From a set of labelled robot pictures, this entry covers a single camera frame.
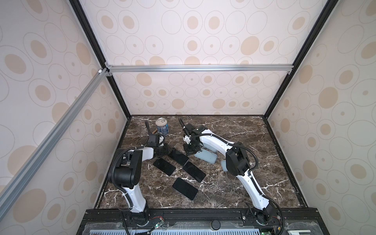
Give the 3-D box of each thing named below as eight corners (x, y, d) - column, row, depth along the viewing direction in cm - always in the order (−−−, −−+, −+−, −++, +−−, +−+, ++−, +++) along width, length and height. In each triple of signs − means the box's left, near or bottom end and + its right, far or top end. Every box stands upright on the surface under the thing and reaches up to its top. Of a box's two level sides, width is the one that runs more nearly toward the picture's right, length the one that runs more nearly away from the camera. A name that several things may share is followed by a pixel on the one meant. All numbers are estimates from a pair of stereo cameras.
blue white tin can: (157, 136, 109) (154, 126, 101) (159, 127, 115) (156, 117, 106) (168, 136, 109) (166, 126, 101) (169, 127, 115) (167, 117, 106)
